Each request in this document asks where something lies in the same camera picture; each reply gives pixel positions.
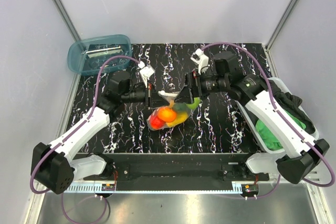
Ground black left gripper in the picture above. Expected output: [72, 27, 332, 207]
[122, 80, 170, 110]

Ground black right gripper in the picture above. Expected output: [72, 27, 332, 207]
[174, 69, 228, 104]

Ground clear polka dot zip bag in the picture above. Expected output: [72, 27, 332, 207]
[147, 90, 201, 131]

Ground green fake lime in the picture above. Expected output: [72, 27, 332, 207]
[186, 97, 202, 111]

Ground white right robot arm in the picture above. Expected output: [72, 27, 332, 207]
[174, 49, 330, 184]

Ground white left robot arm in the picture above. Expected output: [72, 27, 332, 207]
[30, 66, 168, 194]

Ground dark green fake cucumber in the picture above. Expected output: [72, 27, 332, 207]
[172, 103, 189, 113]

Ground orange fake fruit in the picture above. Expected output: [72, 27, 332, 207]
[157, 107, 177, 123]

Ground yellow fake fruit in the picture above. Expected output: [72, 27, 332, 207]
[166, 113, 189, 127]

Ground red fake apple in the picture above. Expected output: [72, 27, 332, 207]
[149, 115, 165, 130]

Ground blue transparent plastic container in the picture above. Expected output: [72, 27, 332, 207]
[67, 35, 132, 76]

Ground green cloth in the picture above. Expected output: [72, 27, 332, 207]
[255, 111, 307, 151]

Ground white laundry basket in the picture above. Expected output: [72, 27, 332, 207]
[236, 77, 320, 156]

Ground black cloth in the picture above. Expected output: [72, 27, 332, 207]
[269, 80, 316, 134]

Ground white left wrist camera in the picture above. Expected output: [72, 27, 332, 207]
[138, 61, 155, 87]

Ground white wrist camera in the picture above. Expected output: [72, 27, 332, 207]
[191, 49, 209, 74]
[138, 61, 155, 87]

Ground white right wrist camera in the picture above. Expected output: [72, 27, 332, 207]
[191, 49, 209, 74]

